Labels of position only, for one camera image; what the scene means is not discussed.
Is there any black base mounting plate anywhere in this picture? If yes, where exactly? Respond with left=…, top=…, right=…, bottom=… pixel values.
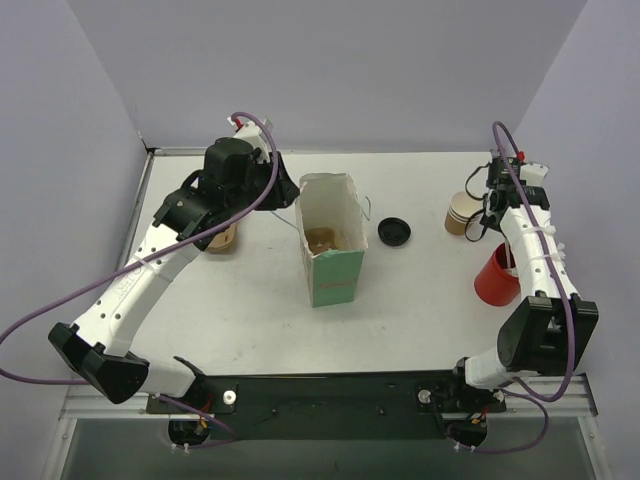
left=145, top=374, right=507, bottom=441

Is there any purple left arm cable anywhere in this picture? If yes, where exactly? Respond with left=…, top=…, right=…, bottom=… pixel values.
left=0, top=113, right=279, bottom=385

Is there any stack of brown paper cups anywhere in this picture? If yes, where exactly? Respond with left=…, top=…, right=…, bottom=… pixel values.
left=444, top=191, right=484, bottom=236

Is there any green paper takeout bag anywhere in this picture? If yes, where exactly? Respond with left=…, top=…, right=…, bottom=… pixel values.
left=295, top=173, right=371, bottom=308

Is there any red cylindrical straw holder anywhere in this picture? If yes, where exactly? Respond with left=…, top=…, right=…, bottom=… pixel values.
left=473, top=244, right=520, bottom=307

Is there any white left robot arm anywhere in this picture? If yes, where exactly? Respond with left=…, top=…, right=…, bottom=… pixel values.
left=48, top=112, right=299, bottom=412

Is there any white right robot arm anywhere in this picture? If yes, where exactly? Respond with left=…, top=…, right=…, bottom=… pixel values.
left=464, top=153, right=599, bottom=393

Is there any aluminium front rail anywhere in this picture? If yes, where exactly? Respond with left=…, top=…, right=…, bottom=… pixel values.
left=59, top=373, right=599, bottom=421

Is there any single brown pulp cup carrier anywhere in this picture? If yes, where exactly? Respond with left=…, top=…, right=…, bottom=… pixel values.
left=305, top=227, right=349, bottom=255

